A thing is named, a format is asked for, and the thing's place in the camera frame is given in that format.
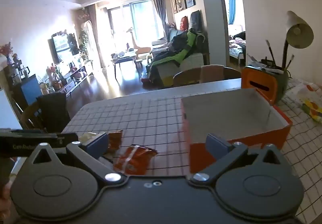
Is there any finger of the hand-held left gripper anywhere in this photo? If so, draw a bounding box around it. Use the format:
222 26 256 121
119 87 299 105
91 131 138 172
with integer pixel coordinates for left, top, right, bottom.
57 133 79 148

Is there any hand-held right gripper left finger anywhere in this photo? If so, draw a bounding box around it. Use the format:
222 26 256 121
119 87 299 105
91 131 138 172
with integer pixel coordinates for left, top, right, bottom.
26 133 126 185

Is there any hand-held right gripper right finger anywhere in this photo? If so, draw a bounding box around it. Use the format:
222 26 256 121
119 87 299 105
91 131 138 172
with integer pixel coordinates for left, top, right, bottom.
189 133 287 185

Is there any orange snack packet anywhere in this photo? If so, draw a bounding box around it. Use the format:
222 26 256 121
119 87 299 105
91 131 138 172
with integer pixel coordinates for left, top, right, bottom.
108 130 124 154

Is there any orange cardboard box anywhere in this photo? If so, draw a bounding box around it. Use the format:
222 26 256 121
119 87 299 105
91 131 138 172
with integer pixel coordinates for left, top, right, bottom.
180 88 293 174

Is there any red-brown foil snack bag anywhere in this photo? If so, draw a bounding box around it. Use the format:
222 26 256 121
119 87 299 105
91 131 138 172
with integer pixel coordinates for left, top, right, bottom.
113 145 158 175

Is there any white cabinet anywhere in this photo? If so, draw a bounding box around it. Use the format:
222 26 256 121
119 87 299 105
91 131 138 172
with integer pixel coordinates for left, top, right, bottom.
0 88 24 130

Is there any blue cabinet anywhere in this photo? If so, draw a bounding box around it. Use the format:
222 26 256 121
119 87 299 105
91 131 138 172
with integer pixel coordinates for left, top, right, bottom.
20 74 43 107

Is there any low media cabinet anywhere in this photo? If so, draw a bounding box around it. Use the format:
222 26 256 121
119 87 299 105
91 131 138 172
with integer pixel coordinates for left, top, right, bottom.
58 60 94 95

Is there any checkered tablecloth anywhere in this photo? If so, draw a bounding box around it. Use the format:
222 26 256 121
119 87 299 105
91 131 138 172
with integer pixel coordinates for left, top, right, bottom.
62 78 322 224

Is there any beige cloth on chair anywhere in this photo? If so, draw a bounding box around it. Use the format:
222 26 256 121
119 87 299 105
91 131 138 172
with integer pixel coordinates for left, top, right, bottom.
200 64 225 84

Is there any wooden dining chair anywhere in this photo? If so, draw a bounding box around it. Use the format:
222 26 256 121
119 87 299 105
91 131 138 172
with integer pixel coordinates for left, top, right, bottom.
173 64 242 87

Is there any orange and green storage bin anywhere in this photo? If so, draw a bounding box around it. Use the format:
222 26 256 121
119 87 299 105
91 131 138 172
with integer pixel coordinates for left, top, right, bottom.
241 65 290 105

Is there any sofa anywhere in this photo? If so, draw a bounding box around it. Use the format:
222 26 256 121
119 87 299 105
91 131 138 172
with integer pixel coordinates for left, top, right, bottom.
150 30 210 89

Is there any coffee table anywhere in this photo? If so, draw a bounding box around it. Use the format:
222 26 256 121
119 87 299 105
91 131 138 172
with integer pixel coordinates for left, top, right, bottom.
111 53 138 79

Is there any television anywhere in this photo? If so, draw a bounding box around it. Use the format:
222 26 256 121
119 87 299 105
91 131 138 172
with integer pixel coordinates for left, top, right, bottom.
51 33 80 64

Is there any red flower bouquet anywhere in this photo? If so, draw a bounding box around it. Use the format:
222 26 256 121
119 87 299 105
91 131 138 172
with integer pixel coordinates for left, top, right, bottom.
0 42 14 64

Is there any bed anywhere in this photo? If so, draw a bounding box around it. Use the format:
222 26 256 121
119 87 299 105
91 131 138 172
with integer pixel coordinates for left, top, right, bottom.
228 31 247 64

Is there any colourful patterned bag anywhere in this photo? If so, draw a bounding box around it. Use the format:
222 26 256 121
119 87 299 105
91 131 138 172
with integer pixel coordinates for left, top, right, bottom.
289 80 322 124

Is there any green and black jacket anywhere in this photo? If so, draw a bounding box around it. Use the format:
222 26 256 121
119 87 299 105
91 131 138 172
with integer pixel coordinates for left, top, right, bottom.
148 28 208 81

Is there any paint brush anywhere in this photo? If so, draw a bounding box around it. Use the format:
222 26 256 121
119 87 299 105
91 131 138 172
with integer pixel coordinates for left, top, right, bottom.
265 40 277 67
285 54 295 70

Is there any giraffe figure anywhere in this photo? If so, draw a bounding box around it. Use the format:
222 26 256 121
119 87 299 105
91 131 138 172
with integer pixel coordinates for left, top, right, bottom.
125 27 142 51

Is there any desk lamp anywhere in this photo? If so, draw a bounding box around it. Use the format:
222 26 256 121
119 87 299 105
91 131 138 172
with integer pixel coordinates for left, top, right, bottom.
281 11 314 71

